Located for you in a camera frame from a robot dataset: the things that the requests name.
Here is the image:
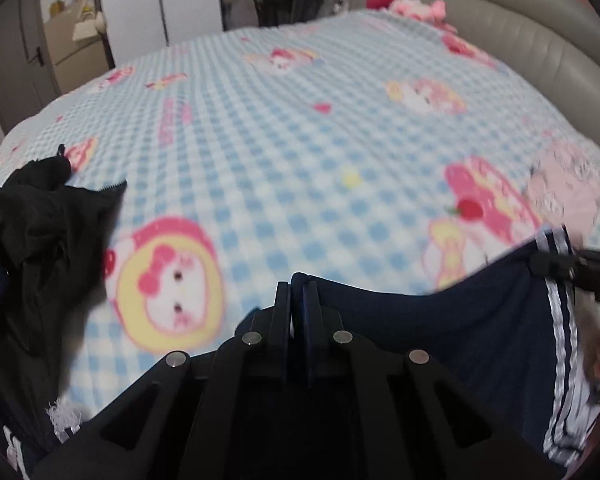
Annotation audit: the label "folded pink cartoon garment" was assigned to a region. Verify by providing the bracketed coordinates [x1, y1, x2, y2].
[524, 140, 600, 238]

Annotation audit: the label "black garment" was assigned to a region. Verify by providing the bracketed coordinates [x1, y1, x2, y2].
[0, 153, 126, 454]

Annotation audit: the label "beige cardboard boxes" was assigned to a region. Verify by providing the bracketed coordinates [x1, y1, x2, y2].
[44, 0, 111, 94]

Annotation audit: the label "blue checkered cartoon blanket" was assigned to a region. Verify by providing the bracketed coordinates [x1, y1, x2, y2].
[0, 11, 600, 414]

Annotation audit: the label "navy striped shorts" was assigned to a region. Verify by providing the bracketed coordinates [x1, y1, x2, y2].
[314, 228, 600, 468]

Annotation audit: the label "white wardrobe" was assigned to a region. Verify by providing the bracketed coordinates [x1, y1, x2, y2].
[102, 0, 223, 66]

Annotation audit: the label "grey door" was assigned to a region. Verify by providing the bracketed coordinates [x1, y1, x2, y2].
[0, 0, 60, 133]

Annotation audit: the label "grey padded headboard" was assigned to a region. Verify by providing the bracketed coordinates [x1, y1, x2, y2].
[350, 0, 600, 146]

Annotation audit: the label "pink plush toy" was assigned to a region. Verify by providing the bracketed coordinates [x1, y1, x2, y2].
[365, 0, 457, 34]

